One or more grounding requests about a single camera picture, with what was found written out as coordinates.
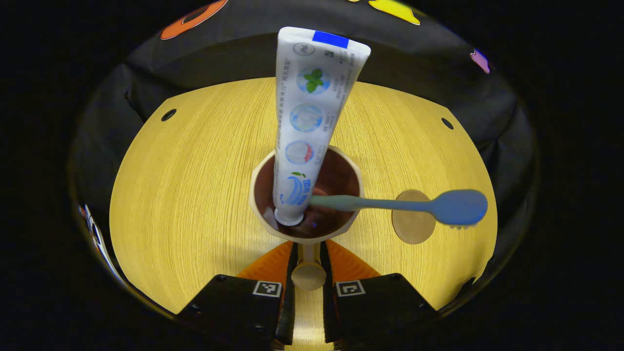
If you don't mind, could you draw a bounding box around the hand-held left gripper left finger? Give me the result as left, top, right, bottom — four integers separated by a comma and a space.
176, 240, 299, 351

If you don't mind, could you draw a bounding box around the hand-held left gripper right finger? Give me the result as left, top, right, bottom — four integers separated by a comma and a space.
319, 239, 439, 349

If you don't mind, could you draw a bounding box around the round brown coaster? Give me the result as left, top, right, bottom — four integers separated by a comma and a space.
391, 190, 437, 245

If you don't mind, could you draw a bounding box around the beige cup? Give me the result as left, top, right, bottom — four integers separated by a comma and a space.
249, 145, 365, 292

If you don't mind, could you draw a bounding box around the pale toothbrush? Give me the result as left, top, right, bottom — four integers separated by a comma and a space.
308, 189, 488, 227

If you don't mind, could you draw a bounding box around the white toothpaste tube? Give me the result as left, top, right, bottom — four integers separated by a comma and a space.
272, 26, 371, 227

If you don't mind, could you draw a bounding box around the wooden desktop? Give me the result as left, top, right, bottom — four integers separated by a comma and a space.
109, 77, 499, 351

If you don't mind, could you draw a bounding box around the bright screen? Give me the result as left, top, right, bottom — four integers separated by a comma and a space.
79, 205, 122, 283

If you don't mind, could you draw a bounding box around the black backdrop cloth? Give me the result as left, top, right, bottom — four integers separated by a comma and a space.
68, 0, 539, 254

